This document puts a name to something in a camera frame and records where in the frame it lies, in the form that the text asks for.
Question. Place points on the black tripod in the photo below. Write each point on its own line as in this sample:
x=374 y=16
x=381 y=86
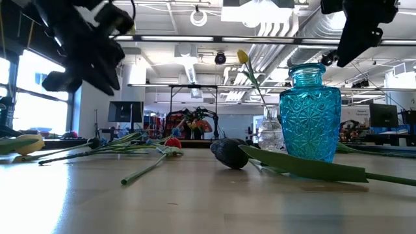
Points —
x=96 y=125

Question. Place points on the red storage shelves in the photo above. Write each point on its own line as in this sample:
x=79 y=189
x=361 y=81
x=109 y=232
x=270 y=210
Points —
x=154 y=125

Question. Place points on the black monitor on stand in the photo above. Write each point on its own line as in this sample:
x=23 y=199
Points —
x=125 y=112

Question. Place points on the black aluminium table frame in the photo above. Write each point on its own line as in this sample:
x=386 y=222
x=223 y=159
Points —
x=65 y=143

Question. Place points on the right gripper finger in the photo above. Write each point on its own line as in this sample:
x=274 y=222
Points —
x=357 y=42

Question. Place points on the blue cut-glass vase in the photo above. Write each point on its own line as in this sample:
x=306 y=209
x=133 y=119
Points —
x=310 y=123

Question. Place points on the clear glass vase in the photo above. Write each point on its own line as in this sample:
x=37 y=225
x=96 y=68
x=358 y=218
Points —
x=269 y=136

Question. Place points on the white ceiling vent unit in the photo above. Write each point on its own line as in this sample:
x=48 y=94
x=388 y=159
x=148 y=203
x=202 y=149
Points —
x=186 y=61

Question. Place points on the black overhead frame bar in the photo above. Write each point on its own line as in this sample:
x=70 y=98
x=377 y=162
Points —
x=217 y=39

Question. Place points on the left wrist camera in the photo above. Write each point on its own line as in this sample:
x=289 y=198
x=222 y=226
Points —
x=115 y=18

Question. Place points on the black artificial tulip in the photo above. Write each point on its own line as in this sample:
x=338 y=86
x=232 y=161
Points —
x=229 y=152
x=94 y=143

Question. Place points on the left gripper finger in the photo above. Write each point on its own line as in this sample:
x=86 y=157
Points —
x=104 y=79
x=63 y=81

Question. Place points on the red artificial tulip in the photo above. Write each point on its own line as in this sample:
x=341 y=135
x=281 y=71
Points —
x=173 y=142

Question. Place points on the black background monitor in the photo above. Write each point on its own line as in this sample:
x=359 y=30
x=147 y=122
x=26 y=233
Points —
x=383 y=115

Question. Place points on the black background rig frame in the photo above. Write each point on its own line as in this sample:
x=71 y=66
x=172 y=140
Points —
x=195 y=86

